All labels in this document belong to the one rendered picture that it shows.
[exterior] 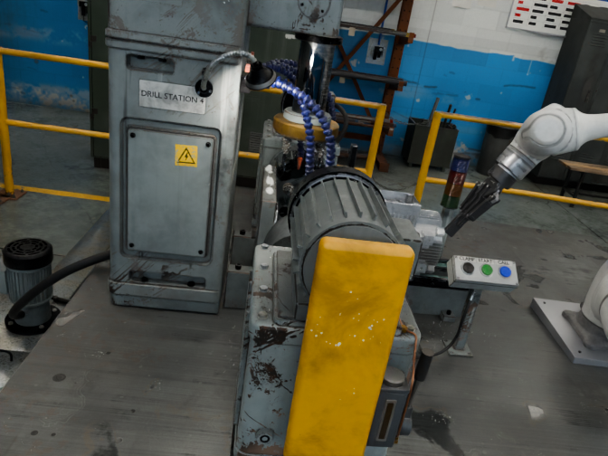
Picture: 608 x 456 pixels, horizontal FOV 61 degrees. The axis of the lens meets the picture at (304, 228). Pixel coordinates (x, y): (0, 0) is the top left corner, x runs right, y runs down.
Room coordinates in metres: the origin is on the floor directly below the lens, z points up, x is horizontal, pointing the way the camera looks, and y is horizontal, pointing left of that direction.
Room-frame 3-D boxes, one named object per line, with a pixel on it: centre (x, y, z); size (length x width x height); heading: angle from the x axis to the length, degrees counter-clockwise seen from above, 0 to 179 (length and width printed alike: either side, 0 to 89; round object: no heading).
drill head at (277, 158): (1.74, 0.04, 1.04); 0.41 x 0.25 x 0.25; 7
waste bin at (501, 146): (6.24, -2.15, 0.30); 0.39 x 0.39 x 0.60
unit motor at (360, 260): (0.79, -0.11, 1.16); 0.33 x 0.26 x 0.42; 7
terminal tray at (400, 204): (1.44, -0.26, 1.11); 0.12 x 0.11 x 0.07; 96
